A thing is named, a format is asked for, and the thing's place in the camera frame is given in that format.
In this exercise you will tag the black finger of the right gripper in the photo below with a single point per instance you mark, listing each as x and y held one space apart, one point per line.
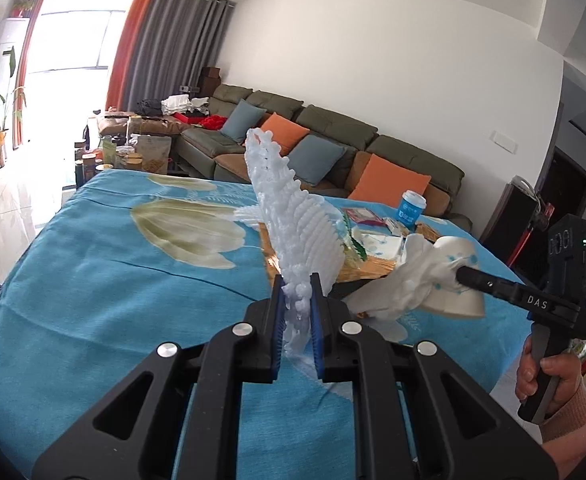
489 284

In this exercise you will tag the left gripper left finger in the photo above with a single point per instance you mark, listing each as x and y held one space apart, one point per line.
177 414

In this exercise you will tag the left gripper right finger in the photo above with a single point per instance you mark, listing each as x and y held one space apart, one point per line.
417 413

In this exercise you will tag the white tissue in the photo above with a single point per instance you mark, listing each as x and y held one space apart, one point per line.
421 267

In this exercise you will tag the gold foil snack bag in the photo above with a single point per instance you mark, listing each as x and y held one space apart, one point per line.
382 254

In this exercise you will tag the white foam net sleeve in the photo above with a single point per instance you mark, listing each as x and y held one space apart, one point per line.
301 229

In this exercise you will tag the person's right hand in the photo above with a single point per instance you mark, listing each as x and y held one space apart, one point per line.
565 367

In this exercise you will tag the blue floral tablecloth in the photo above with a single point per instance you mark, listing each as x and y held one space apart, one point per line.
91 298

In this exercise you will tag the orange cushion near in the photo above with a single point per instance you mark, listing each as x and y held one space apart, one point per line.
374 179

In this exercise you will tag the orange cushion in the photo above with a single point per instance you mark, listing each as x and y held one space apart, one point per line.
374 179
285 133

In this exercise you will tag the green sectional sofa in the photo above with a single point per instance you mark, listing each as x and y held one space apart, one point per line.
211 155

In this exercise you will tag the blue cushion middle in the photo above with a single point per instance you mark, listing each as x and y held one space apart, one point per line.
313 158

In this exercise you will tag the blue cushion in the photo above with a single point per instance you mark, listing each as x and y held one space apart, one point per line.
313 158
244 117

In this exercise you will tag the cluttered coffee table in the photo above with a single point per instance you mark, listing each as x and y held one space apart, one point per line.
125 140

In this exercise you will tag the orange cushion far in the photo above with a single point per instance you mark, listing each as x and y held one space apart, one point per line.
285 133

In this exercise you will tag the red clothes on sofa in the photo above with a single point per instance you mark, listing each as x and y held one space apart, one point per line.
208 122

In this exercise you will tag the blue cushion far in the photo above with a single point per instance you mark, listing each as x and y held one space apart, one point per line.
244 117

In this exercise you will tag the grey orange curtain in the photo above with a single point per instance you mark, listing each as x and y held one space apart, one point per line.
163 48

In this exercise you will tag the white air conditioner unit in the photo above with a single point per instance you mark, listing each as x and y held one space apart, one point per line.
12 34

